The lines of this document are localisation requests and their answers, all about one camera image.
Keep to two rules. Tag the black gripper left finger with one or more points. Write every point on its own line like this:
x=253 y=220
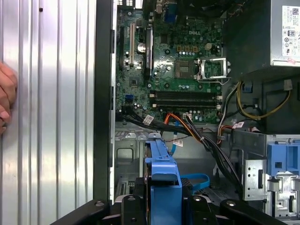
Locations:
x=134 y=211

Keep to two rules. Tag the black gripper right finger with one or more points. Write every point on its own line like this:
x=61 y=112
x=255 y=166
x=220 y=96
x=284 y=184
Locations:
x=199 y=211

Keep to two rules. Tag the hard disk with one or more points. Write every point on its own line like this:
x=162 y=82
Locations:
x=161 y=168

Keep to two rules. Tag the metal disk bay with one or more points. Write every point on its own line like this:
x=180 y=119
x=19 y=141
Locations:
x=126 y=152

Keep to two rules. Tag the person's bare hand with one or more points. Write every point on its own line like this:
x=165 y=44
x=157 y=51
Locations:
x=7 y=93

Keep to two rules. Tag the metal optical drive cage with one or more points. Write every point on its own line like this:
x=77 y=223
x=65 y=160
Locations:
x=253 y=182

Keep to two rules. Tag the blue plastic drive latch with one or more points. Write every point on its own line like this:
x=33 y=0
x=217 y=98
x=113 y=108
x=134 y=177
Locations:
x=290 y=159

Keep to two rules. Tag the blue SATA port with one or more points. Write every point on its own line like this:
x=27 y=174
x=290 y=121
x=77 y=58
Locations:
x=129 y=98

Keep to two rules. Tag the black RAM slot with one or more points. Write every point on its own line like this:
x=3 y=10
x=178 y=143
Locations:
x=185 y=93
x=185 y=97

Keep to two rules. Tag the black PC case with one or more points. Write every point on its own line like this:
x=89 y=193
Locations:
x=102 y=93

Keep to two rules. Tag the green motherboard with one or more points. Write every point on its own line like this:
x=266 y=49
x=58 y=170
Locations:
x=140 y=82

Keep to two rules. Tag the metal socket cover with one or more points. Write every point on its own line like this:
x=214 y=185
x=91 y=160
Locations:
x=214 y=76

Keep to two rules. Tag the CPU socket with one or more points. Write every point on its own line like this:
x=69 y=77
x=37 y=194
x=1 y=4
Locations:
x=184 y=69

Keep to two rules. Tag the black graphics card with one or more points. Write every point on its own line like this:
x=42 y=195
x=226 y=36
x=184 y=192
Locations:
x=149 y=51

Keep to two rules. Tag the silver coin cell battery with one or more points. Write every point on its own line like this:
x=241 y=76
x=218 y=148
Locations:
x=141 y=47

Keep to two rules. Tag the black expansion slot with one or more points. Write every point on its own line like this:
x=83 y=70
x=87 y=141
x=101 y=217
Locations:
x=122 y=47

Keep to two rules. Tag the white expansion slot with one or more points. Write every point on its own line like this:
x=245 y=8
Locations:
x=132 y=42

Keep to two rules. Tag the grey power supply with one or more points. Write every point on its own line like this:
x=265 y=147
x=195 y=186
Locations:
x=246 y=35

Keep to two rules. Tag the blue VGA port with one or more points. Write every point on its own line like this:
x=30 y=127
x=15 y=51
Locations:
x=170 y=14

